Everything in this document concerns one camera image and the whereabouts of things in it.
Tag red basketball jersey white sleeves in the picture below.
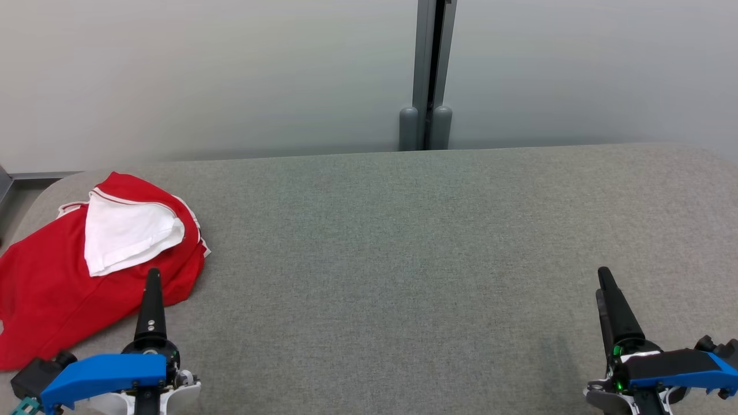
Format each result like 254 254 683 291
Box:
57 172 212 306

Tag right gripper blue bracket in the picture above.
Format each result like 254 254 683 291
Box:
596 266 738 397

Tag grey metal partition post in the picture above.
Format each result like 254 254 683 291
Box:
412 0 458 150

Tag red shorts white stripes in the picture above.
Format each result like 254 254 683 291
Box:
0 216 174 371

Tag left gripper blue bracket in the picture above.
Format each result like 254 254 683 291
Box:
39 268 195 412

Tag grey rounded post foot cap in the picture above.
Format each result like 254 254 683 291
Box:
432 105 454 150
399 107 419 152

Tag grey fabric padded surface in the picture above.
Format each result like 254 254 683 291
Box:
0 143 738 415

